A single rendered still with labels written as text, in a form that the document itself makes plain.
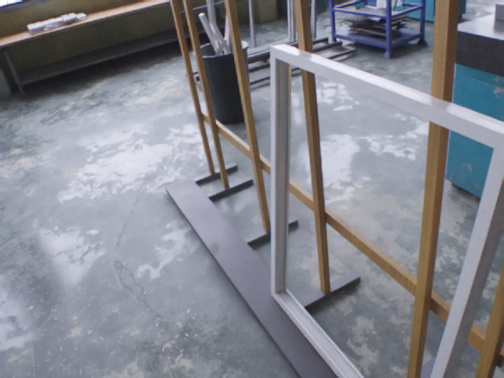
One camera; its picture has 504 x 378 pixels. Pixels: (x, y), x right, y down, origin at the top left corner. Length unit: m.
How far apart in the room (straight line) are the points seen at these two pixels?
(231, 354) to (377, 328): 0.80
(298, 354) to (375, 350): 0.39
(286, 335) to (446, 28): 1.74
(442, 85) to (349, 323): 1.58
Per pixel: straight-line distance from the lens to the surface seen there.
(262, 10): 9.10
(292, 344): 2.43
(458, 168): 3.42
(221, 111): 4.78
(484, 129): 1.20
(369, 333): 2.53
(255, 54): 6.44
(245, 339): 2.55
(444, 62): 1.32
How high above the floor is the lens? 2.00
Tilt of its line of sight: 32 degrees down
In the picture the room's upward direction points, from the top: 10 degrees counter-clockwise
